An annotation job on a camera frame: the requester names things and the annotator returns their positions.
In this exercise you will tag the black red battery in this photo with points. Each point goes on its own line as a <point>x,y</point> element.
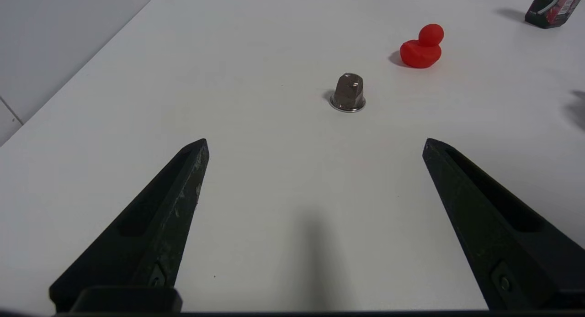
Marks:
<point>555,6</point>

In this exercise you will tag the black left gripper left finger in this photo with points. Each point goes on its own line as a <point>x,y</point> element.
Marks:
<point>169,207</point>

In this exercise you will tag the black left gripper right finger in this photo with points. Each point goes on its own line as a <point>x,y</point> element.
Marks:
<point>484,216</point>

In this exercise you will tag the red rubber duck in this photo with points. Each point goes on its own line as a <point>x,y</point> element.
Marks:
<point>420,52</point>

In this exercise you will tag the metallic brown coffee capsule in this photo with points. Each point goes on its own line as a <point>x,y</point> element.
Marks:
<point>348,93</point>

